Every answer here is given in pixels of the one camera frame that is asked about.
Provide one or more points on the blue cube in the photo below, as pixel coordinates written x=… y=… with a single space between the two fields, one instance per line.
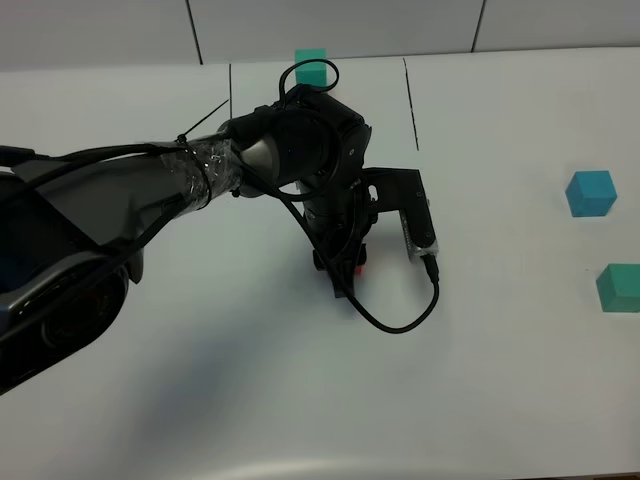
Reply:
x=591 y=193

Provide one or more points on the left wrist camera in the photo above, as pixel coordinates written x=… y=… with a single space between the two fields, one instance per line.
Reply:
x=402 y=191

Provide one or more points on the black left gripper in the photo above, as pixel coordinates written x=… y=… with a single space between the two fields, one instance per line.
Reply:
x=340 y=219

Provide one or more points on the green template cube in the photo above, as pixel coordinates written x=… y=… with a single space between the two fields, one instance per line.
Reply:
x=313 y=73

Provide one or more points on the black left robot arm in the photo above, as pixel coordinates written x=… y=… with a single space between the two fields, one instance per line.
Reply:
x=74 y=227

